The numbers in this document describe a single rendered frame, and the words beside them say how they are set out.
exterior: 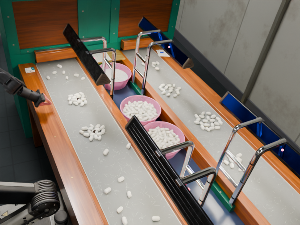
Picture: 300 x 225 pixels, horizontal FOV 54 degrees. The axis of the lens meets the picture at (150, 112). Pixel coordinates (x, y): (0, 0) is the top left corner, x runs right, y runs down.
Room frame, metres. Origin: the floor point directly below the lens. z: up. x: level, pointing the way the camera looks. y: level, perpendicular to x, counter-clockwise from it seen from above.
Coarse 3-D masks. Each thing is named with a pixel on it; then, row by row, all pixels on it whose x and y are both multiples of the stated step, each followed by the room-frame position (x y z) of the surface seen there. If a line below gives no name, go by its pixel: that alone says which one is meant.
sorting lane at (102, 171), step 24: (48, 72) 1.74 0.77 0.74; (72, 72) 1.79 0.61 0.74; (96, 96) 1.56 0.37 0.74; (72, 120) 1.29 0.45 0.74; (96, 120) 1.33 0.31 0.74; (72, 144) 1.10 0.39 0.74; (96, 144) 1.13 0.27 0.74; (120, 144) 1.16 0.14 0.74; (96, 168) 0.96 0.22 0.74; (120, 168) 0.99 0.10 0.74; (144, 168) 1.02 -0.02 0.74; (96, 192) 0.82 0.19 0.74; (120, 192) 0.85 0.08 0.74; (144, 192) 0.87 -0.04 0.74; (120, 216) 0.72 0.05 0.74; (144, 216) 0.74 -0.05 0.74; (168, 216) 0.76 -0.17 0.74
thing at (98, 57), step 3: (93, 54) 2.02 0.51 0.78; (96, 54) 2.03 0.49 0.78; (99, 54) 2.04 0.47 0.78; (102, 54) 2.04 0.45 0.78; (96, 57) 1.99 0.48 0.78; (99, 57) 2.00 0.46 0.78; (102, 57) 2.00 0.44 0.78; (108, 57) 2.02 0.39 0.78; (96, 60) 1.94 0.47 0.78; (99, 60) 1.95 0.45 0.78
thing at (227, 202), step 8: (256, 120) 1.10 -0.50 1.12; (240, 128) 1.03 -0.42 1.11; (232, 136) 1.02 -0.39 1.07; (272, 144) 0.95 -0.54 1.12; (280, 144) 0.97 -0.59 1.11; (224, 152) 1.02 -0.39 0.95; (256, 152) 0.91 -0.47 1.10; (264, 152) 0.91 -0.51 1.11; (256, 160) 0.90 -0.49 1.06; (216, 168) 1.03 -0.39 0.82; (240, 168) 0.93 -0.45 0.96; (248, 168) 0.90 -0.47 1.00; (216, 176) 1.02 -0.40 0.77; (248, 176) 0.90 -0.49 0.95; (216, 184) 1.01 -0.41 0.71; (232, 184) 0.93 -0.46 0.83; (240, 184) 0.90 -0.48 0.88; (216, 192) 0.98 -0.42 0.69; (224, 192) 0.97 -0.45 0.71; (224, 200) 0.93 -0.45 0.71; (232, 200) 0.90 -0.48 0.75; (232, 208) 0.89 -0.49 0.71
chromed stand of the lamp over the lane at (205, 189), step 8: (176, 144) 0.86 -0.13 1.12; (184, 144) 0.86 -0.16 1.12; (192, 144) 0.88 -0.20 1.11; (168, 152) 0.81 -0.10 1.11; (192, 152) 0.89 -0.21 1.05; (184, 160) 0.89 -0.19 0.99; (184, 168) 0.88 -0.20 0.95; (208, 168) 0.75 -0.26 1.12; (184, 176) 0.89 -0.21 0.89; (192, 176) 0.70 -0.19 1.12; (200, 176) 0.72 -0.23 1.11; (208, 176) 0.77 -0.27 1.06; (200, 184) 0.79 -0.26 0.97; (208, 184) 0.76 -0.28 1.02; (208, 192) 0.76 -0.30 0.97; (200, 200) 0.76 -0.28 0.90
